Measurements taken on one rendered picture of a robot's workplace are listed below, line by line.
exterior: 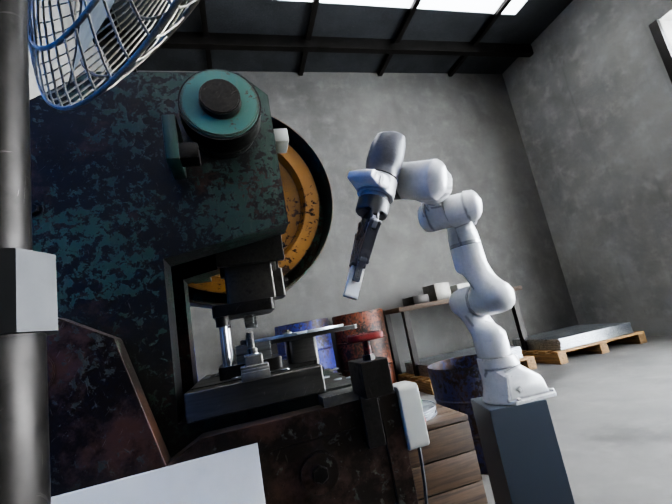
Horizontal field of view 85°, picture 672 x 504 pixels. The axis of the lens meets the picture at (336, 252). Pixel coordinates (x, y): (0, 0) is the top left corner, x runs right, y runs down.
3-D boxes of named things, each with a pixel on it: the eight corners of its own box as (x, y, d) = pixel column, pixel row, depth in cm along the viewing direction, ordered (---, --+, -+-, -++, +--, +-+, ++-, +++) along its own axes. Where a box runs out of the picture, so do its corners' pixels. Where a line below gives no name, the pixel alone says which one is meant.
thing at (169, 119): (266, 174, 96) (254, 98, 100) (268, 152, 85) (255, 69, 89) (174, 180, 90) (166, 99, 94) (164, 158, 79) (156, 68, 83)
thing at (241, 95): (255, 221, 146) (250, 180, 149) (263, 130, 83) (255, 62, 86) (208, 225, 141) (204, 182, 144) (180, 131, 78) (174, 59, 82)
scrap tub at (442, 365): (497, 437, 211) (476, 352, 221) (555, 459, 172) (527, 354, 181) (432, 457, 200) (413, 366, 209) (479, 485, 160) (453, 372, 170)
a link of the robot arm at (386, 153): (415, 207, 96) (380, 208, 101) (424, 164, 100) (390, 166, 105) (390, 168, 82) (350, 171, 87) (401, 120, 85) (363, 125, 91)
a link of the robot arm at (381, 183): (389, 193, 92) (385, 212, 91) (343, 177, 91) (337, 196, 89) (410, 171, 81) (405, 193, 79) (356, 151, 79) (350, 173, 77)
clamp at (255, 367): (266, 371, 95) (260, 330, 97) (270, 376, 79) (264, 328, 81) (242, 376, 93) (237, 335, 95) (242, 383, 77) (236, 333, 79)
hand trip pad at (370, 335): (381, 365, 80) (374, 330, 82) (391, 366, 75) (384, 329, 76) (351, 371, 78) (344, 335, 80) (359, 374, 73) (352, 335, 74)
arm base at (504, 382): (536, 385, 131) (525, 346, 134) (567, 396, 113) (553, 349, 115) (475, 397, 131) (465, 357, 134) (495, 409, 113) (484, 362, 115)
